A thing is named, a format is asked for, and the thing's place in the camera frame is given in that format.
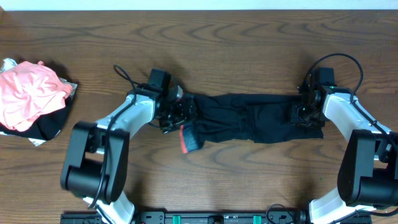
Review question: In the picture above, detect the black leggings red waistband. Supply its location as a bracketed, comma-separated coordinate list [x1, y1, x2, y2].
[179, 94, 323, 153]

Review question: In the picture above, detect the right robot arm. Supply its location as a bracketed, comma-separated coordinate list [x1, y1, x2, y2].
[290, 67, 397, 223]

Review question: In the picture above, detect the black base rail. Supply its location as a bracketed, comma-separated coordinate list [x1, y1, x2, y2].
[60, 210, 373, 224]

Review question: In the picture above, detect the black folded garment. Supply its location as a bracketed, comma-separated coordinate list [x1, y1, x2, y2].
[1, 78, 78, 141]

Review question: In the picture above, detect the pink crumpled garment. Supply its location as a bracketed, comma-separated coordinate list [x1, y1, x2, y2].
[1, 61, 73, 132]

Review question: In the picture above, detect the black cable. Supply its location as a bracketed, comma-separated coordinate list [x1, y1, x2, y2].
[303, 52, 398, 218]
[86, 64, 141, 224]

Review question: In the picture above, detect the left black cable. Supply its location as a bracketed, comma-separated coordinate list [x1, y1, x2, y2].
[86, 64, 141, 224]

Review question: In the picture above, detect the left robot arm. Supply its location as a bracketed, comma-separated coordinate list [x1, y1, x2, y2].
[60, 65, 197, 224]

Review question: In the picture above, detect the right black cable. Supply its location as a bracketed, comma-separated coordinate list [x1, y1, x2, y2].
[303, 52, 398, 218]

